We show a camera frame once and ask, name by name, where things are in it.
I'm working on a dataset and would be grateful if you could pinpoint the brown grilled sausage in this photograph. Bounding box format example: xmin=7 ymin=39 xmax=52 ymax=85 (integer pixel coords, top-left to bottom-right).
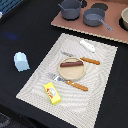
xmin=60 ymin=61 xmax=83 ymax=67

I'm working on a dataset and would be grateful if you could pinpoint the white fish toy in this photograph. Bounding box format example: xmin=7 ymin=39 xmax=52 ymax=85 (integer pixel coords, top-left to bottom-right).
xmin=80 ymin=40 xmax=95 ymax=53

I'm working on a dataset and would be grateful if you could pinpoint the yellow box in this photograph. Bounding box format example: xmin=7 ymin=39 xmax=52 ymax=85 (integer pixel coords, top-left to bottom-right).
xmin=44 ymin=82 xmax=61 ymax=105

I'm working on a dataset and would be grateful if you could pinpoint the light blue cup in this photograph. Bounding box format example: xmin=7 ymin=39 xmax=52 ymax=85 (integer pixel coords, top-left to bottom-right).
xmin=14 ymin=52 xmax=29 ymax=72

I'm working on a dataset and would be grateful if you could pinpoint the round wooden plate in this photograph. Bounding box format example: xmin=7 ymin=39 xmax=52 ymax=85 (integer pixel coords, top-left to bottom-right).
xmin=58 ymin=57 xmax=86 ymax=81

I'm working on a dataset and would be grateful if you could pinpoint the beige woven placemat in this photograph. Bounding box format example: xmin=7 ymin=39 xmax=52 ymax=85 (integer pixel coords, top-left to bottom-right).
xmin=16 ymin=33 xmax=117 ymax=128

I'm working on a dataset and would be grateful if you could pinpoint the dark grey frying pan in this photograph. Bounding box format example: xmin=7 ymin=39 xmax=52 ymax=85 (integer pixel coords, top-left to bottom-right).
xmin=83 ymin=8 xmax=112 ymax=31

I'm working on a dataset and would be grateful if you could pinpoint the dark grey pot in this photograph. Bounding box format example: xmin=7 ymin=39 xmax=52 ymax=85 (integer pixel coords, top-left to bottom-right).
xmin=59 ymin=0 xmax=82 ymax=20

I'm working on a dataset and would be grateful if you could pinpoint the black stove burner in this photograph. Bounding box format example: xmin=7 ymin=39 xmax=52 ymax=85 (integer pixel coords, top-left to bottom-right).
xmin=91 ymin=3 xmax=108 ymax=11

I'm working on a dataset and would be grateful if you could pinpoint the beige bowl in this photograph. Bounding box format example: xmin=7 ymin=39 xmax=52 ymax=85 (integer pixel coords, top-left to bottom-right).
xmin=121 ymin=7 xmax=128 ymax=30

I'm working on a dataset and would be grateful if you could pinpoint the fork with wooden handle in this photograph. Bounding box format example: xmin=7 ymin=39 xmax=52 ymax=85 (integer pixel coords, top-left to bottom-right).
xmin=47 ymin=73 xmax=88 ymax=91

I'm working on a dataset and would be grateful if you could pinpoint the knife with wooden handle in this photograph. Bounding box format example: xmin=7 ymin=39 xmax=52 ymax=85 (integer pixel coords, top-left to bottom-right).
xmin=61 ymin=51 xmax=100 ymax=65

